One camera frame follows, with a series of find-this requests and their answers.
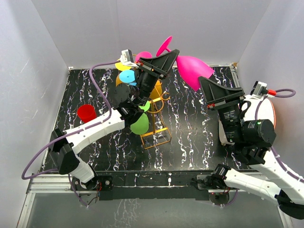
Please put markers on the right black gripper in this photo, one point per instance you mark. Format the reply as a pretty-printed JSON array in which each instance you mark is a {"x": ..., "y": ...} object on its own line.
[{"x": 213, "y": 94}]

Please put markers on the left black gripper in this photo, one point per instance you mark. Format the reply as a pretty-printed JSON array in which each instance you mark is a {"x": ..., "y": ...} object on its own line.
[{"x": 163, "y": 65}]

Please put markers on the magenta plastic wine glass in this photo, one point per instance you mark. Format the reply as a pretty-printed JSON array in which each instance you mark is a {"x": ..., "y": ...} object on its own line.
[{"x": 143, "y": 54}]

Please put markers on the orange plastic wine glass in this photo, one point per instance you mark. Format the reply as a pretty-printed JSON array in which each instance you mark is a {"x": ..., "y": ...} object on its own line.
[{"x": 157, "y": 91}]

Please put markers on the light blue plastic wine glass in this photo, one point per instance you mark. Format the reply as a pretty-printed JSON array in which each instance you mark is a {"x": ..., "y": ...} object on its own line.
[{"x": 127, "y": 76}]

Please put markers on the yellow-orange plastic wine glass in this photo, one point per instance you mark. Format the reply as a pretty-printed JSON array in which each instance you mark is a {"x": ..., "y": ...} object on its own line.
[{"x": 120, "y": 68}]

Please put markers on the green plastic wine glass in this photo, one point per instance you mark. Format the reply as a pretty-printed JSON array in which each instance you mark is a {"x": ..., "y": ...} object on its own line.
[{"x": 141, "y": 126}]

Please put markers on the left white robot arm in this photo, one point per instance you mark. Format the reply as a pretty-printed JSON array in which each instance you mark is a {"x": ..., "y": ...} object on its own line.
[{"x": 66, "y": 145}]

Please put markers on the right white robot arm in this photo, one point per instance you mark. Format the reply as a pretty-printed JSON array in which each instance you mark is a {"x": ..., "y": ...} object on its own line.
[{"x": 251, "y": 134}]

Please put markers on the red plastic wine glass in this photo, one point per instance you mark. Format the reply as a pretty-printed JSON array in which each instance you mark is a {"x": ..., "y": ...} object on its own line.
[{"x": 86, "y": 113}]

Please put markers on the white cylindrical lamp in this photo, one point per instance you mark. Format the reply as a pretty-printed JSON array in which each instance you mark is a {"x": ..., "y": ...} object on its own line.
[{"x": 260, "y": 109}]

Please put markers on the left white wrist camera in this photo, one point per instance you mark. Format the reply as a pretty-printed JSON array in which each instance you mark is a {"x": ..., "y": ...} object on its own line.
[{"x": 126, "y": 58}]

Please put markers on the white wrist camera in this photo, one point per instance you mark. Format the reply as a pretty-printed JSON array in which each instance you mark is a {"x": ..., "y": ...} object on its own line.
[
  {"x": 126, "y": 58},
  {"x": 260, "y": 90}
]

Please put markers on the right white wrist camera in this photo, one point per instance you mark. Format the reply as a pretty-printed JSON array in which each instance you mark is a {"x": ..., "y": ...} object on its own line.
[{"x": 260, "y": 90}]

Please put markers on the gold wire wine glass rack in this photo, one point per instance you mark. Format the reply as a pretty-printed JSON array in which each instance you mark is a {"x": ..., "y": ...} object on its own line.
[{"x": 156, "y": 118}]

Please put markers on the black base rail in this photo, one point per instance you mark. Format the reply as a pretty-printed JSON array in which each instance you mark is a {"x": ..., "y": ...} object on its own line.
[{"x": 113, "y": 185}]

